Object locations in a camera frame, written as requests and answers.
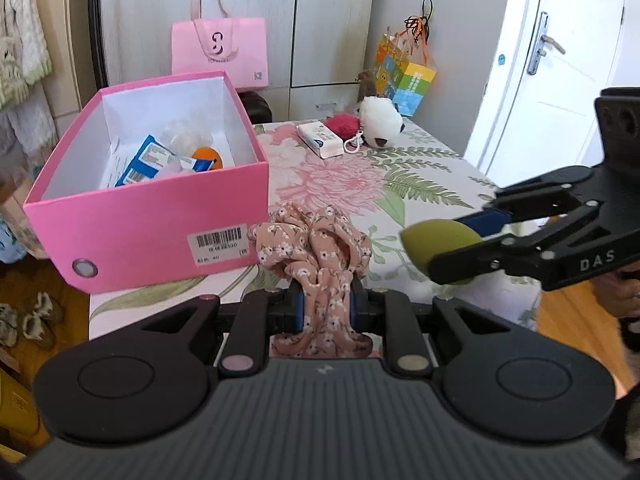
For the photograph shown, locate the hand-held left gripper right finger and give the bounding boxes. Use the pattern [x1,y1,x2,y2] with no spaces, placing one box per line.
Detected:
[350,280,496,377]

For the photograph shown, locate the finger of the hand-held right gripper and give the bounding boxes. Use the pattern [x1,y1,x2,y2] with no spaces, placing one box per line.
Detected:
[457,165,602,237]
[427,201,602,287]

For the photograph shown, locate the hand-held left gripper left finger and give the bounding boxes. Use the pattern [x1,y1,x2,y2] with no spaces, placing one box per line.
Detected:
[137,287,304,381]

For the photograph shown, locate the green makeup sponge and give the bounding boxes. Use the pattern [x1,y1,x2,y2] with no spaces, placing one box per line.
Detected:
[401,218,483,286]

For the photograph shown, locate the pink floral scrunchie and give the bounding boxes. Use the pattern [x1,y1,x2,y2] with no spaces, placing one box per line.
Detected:
[247,201,373,358]

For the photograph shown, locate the pink cardboard box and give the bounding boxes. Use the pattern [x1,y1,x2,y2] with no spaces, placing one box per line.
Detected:
[22,71,271,295]

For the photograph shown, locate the orange ball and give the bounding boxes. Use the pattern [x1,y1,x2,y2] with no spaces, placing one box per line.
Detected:
[191,146,224,171]

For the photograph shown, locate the clear plastic item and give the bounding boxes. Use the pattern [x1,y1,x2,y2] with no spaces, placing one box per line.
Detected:
[162,119,213,153]

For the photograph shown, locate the blue wipes packet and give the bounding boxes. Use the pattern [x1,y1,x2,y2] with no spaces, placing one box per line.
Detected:
[114,135,223,188]

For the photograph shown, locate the person's right hand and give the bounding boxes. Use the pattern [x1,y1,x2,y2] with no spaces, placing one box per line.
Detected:
[609,270,640,323]

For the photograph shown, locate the floral tablecloth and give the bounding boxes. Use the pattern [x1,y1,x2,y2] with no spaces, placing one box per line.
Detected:
[89,119,543,346]

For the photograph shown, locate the white door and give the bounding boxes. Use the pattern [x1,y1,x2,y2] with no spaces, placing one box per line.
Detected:
[462,0,640,176]

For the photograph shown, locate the white panda plush toy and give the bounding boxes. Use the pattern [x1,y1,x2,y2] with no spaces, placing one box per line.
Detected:
[356,96,405,149]

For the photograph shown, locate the colourful paper gift bag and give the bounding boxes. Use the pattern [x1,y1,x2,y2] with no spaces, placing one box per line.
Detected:
[374,34,437,118]

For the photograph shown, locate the small white box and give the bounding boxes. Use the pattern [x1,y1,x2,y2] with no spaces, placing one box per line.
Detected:
[296,121,351,160]

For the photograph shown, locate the brown plush toy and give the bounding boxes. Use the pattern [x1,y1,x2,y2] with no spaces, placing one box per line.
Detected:
[357,71,383,102]

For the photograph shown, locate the grey wardrobe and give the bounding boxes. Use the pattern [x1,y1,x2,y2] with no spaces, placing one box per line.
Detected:
[89,0,513,123]

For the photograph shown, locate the fluffy slippers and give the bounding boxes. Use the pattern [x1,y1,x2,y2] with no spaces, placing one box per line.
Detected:
[0,292,65,350]

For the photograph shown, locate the pink tote bag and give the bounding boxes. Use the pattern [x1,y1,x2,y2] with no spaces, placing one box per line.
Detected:
[171,0,269,92]

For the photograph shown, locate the white fluffy cardigan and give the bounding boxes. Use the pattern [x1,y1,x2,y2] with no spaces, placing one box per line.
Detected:
[0,0,53,108]

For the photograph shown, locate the red pompom keychain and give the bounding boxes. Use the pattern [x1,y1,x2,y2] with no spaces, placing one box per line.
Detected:
[325,114,363,156]

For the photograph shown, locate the metal door handle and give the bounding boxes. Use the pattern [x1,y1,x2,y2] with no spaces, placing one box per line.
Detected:
[527,11,567,77]

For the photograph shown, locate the wall hook with cords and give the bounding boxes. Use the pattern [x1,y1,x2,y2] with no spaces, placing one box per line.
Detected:
[404,0,435,63]

